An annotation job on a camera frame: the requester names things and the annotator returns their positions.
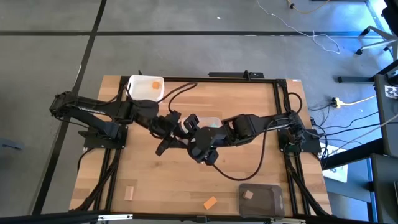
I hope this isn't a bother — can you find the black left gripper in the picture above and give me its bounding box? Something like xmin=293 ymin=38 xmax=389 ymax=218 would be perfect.
xmin=149 ymin=110 xmax=184 ymax=157

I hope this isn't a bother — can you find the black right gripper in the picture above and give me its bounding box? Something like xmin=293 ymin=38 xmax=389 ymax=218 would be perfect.
xmin=170 ymin=126 xmax=227 ymax=163

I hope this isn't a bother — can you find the natural wood long block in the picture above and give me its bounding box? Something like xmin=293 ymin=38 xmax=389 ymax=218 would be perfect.
xmin=124 ymin=185 xmax=135 ymax=202

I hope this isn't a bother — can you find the orange rectangular block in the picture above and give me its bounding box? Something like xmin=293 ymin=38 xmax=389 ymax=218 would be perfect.
xmin=203 ymin=195 xmax=218 ymax=211

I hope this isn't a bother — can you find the clear plastic bin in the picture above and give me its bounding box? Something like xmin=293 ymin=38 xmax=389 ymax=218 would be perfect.
xmin=181 ymin=116 xmax=223 ymax=130

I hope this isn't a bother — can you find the white plastic bin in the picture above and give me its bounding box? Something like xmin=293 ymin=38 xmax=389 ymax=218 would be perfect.
xmin=127 ymin=74 xmax=165 ymax=103

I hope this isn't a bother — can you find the grey tray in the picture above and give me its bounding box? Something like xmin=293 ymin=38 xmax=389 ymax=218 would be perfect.
xmin=238 ymin=183 xmax=285 ymax=219

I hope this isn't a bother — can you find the white paper sheet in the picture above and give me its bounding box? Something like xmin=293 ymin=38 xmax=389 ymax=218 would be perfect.
xmin=322 ymin=142 xmax=349 ymax=184

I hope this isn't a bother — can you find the black desk foot bar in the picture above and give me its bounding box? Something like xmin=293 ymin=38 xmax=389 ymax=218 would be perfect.
xmin=337 ymin=75 xmax=376 ymax=84

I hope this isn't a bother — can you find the grey desk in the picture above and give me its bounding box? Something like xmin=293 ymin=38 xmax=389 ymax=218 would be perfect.
xmin=373 ymin=58 xmax=398 ymax=156

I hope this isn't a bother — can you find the black white marker tag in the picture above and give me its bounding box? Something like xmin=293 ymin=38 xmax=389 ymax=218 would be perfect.
xmin=384 ymin=84 xmax=398 ymax=100

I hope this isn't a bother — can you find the office chair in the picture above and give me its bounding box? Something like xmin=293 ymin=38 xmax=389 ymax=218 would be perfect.
xmin=355 ymin=0 xmax=398 ymax=60

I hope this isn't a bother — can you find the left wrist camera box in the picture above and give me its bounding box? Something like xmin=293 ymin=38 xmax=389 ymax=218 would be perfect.
xmin=183 ymin=113 xmax=200 ymax=133

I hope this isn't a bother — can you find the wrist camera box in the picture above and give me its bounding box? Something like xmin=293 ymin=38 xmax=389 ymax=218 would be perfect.
xmin=203 ymin=150 xmax=219 ymax=166
xmin=183 ymin=113 xmax=200 ymax=133

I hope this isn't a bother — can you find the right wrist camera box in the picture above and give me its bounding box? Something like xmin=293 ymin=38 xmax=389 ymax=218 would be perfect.
xmin=203 ymin=150 xmax=219 ymax=166

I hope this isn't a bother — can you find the black cable bundle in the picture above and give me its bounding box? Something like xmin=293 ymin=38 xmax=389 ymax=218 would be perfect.
xmin=74 ymin=147 xmax=123 ymax=213
xmin=284 ymin=152 xmax=332 ymax=217

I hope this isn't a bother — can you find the dark looped arm cable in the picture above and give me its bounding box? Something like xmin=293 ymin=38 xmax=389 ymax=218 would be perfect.
xmin=212 ymin=119 xmax=271 ymax=182

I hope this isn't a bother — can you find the black aluminium table frame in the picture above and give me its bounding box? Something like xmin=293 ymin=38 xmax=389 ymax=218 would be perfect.
xmin=0 ymin=75 xmax=398 ymax=224

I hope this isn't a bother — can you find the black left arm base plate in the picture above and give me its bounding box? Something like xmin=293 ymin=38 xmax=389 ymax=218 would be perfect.
xmin=77 ymin=124 xmax=129 ymax=149

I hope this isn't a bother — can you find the silver corner bracket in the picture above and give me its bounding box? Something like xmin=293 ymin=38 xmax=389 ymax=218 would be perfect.
xmin=269 ymin=217 xmax=307 ymax=224
xmin=97 ymin=213 xmax=134 ymax=222

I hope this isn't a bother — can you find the black mounting bracket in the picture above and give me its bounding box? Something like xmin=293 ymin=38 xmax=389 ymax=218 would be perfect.
xmin=207 ymin=70 xmax=266 ymax=79

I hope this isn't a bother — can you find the black looped cable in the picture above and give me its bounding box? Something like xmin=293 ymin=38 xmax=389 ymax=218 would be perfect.
xmin=282 ymin=91 xmax=303 ymax=113

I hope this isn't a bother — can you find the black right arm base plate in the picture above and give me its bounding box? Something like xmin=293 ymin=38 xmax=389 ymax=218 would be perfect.
xmin=277 ymin=127 xmax=322 ymax=154

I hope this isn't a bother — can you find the white floor cable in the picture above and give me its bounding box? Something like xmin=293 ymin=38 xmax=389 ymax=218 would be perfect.
xmin=256 ymin=0 xmax=342 ymax=55

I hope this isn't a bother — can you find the black floor cable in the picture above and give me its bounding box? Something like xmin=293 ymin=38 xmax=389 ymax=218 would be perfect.
xmin=310 ymin=110 xmax=384 ymax=138

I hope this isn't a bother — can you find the yellow floor cable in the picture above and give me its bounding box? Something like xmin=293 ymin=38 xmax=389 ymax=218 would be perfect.
xmin=285 ymin=0 xmax=331 ymax=15

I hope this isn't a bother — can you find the yellow power cable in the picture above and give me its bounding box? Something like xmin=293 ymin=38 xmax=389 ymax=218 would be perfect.
xmin=340 ymin=95 xmax=377 ymax=106

